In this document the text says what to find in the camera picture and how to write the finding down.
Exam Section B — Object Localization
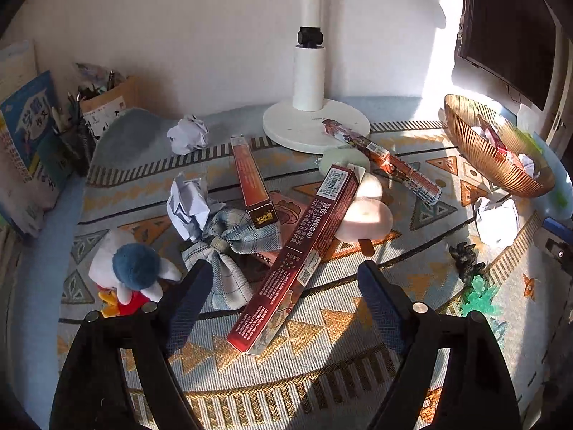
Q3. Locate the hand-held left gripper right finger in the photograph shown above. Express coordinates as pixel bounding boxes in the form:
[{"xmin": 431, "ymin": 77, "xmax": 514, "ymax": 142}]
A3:
[{"xmin": 358, "ymin": 261, "xmax": 520, "ymax": 430}]

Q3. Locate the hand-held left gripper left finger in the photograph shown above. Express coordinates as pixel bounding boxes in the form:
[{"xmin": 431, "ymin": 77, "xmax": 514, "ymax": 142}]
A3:
[{"xmin": 49, "ymin": 260, "xmax": 215, "ymax": 430}]

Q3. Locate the white duck plush toy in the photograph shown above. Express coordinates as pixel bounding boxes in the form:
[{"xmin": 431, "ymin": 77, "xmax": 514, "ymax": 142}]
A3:
[{"xmin": 88, "ymin": 228, "xmax": 182, "ymax": 319}]

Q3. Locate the grey plaid fabric bow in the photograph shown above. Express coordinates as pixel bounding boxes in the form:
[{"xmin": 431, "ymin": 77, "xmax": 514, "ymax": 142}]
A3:
[{"xmin": 181, "ymin": 208, "xmax": 283, "ymax": 311}]

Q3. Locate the dango skewer plush toy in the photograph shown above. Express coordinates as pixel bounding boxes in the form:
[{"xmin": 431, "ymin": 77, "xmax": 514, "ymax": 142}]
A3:
[{"xmin": 319, "ymin": 148, "xmax": 395, "ymax": 258}]

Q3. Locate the golden ribbed bowl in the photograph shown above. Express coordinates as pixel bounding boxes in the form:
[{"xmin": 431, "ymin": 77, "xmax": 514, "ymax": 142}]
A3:
[{"xmin": 444, "ymin": 94, "xmax": 557, "ymax": 199}]

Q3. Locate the long red box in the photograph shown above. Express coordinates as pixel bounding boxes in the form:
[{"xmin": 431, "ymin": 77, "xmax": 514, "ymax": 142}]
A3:
[
  {"xmin": 226, "ymin": 164, "xmax": 364, "ymax": 357},
  {"xmin": 322, "ymin": 119, "xmax": 443, "ymax": 202}
]

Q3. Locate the pink packet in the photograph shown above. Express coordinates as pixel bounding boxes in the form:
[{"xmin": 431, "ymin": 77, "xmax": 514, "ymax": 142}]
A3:
[{"xmin": 237, "ymin": 192, "xmax": 314, "ymax": 287}]

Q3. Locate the orange brown long box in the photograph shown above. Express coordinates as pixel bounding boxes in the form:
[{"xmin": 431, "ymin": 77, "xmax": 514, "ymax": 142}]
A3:
[{"xmin": 230, "ymin": 134, "xmax": 280, "ymax": 229}]

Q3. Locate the patterned woven table mat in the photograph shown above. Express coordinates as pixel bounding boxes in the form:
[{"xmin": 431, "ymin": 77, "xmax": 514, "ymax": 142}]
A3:
[{"xmin": 56, "ymin": 105, "xmax": 573, "ymax": 430}]

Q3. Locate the black toy figure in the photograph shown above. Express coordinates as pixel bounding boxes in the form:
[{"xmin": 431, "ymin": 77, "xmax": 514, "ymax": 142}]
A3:
[{"xmin": 449, "ymin": 242, "xmax": 488, "ymax": 285}]

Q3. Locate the green plastic toy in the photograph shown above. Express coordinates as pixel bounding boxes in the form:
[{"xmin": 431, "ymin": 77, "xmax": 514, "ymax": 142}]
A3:
[{"xmin": 461, "ymin": 275, "xmax": 509, "ymax": 336}]

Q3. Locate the black computer monitor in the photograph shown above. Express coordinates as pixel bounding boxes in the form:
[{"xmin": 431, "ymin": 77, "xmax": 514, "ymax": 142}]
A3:
[{"xmin": 454, "ymin": 0, "xmax": 560, "ymax": 110}]

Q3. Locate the black mesh pen holder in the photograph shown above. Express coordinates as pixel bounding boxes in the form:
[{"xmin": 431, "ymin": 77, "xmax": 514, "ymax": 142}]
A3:
[{"xmin": 53, "ymin": 114, "xmax": 92, "ymax": 177}]

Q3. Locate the cardboard pen box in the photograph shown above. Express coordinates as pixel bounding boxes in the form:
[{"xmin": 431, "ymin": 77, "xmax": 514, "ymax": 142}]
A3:
[{"xmin": 80, "ymin": 75, "xmax": 140, "ymax": 144}]

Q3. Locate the row of standing books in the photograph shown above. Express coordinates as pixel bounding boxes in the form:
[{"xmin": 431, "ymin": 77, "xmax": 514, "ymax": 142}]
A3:
[{"xmin": 0, "ymin": 38, "xmax": 74, "ymax": 238}]

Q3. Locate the bunch of pens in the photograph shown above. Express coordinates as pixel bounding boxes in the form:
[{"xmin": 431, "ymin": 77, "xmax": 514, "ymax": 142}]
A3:
[{"xmin": 51, "ymin": 92, "xmax": 86, "ymax": 130}]

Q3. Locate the white desk lamp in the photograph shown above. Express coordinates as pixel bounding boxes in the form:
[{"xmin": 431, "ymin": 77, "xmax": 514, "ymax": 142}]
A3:
[{"xmin": 262, "ymin": 0, "xmax": 371, "ymax": 153}]

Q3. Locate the clear plastic packet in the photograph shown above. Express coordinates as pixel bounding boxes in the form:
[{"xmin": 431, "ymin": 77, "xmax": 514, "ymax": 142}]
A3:
[{"xmin": 74, "ymin": 63, "xmax": 110, "ymax": 88}]

